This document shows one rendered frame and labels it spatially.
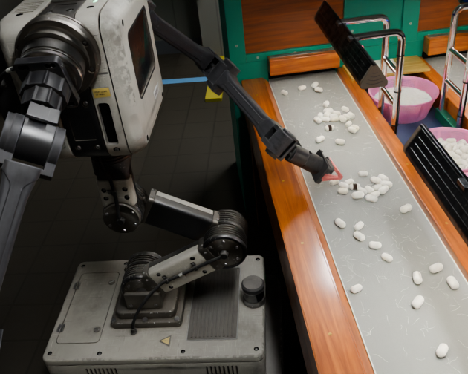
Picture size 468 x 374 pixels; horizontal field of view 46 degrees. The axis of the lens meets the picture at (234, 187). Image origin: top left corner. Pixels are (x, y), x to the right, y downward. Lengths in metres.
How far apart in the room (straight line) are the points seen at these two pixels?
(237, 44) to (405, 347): 1.48
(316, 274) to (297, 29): 1.26
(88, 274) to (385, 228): 1.01
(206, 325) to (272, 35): 1.25
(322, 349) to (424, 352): 0.22
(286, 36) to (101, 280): 1.25
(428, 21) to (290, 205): 1.22
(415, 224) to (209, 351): 0.69
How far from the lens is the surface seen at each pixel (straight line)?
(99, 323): 1.81
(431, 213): 1.64
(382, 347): 1.32
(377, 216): 1.65
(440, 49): 2.56
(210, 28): 4.62
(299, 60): 2.37
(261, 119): 1.64
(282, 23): 2.38
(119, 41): 1.16
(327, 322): 1.32
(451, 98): 2.25
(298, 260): 1.46
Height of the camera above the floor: 1.77
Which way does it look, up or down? 35 degrees down
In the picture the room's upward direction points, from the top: 7 degrees counter-clockwise
